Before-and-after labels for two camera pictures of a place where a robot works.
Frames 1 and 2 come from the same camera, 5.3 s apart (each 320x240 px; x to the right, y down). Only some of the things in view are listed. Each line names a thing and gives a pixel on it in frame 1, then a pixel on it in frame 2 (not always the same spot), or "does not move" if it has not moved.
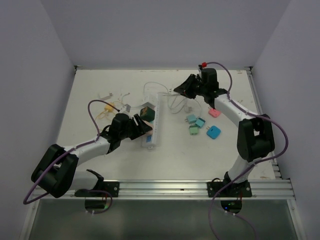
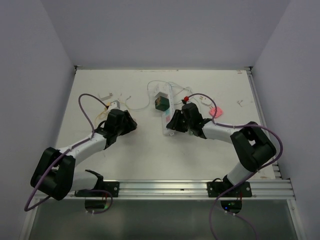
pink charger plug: [214, 113] does not move
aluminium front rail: [186, 189] does not move
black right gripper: [185, 88] to [175, 125]
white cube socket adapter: [153, 99] to [160, 94]
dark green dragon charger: [147, 114] to [162, 103]
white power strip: [150, 140] to [168, 115]
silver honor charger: [107, 97] does not move
